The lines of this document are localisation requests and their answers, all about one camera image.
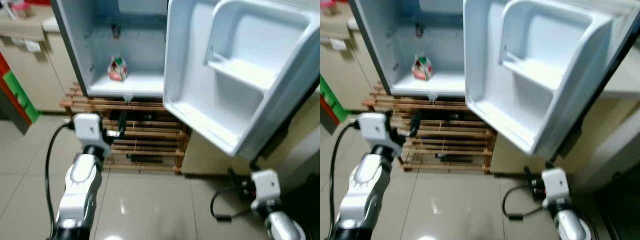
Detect red and green milk carton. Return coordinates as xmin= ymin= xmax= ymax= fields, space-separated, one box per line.
xmin=410 ymin=53 xmax=434 ymax=82
xmin=107 ymin=54 xmax=129 ymax=83

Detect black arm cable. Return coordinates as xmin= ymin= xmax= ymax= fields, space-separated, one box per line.
xmin=44 ymin=122 xmax=77 ymax=239
xmin=209 ymin=186 xmax=254 ymax=224
xmin=327 ymin=119 xmax=362 ymax=237
xmin=502 ymin=184 xmax=547 ymax=222

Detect grey mini fridge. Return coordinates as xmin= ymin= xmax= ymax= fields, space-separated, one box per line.
xmin=348 ymin=0 xmax=469 ymax=99
xmin=51 ymin=0 xmax=172 ymax=99

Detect white-lined fridge door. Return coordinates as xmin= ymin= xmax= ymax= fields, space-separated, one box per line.
xmin=462 ymin=0 xmax=640 ymax=162
xmin=162 ymin=0 xmax=321 ymax=162

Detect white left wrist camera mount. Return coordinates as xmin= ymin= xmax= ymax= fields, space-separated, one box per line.
xmin=358 ymin=112 xmax=397 ymax=152
xmin=73 ymin=113 xmax=114 ymax=157

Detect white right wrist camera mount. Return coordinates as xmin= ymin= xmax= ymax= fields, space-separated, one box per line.
xmin=249 ymin=168 xmax=280 ymax=202
xmin=541 ymin=167 xmax=572 ymax=202

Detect orange and green panel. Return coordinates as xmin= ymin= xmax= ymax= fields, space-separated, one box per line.
xmin=0 ymin=52 xmax=41 ymax=126
xmin=320 ymin=75 xmax=349 ymax=124

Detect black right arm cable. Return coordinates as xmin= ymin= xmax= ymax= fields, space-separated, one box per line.
xmin=502 ymin=184 xmax=547 ymax=222
xmin=209 ymin=186 xmax=254 ymax=224

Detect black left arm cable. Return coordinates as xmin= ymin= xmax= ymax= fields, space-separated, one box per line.
xmin=44 ymin=122 xmax=77 ymax=239
xmin=327 ymin=119 xmax=362 ymax=237

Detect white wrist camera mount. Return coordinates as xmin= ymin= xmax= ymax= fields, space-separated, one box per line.
xmin=358 ymin=112 xmax=397 ymax=152
xmin=249 ymin=168 xmax=280 ymax=202
xmin=541 ymin=167 xmax=572 ymax=202
xmin=73 ymin=113 xmax=114 ymax=157

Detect beige kitchen cabinet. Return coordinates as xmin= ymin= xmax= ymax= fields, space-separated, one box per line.
xmin=0 ymin=15 xmax=82 ymax=114

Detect wooden slatted rack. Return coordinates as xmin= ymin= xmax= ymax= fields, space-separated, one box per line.
xmin=59 ymin=82 xmax=191 ymax=175
xmin=363 ymin=82 xmax=497 ymax=174

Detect clear container with pink lid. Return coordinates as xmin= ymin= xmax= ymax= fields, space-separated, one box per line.
xmin=11 ymin=0 xmax=34 ymax=19
xmin=322 ymin=0 xmax=342 ymax=16

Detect dark wine bottle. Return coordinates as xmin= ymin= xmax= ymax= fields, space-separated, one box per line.
xmin=434 ymin=152 xmax=469 ymax=162
xmin=127 ymin=153 xmax=164 ymax=164

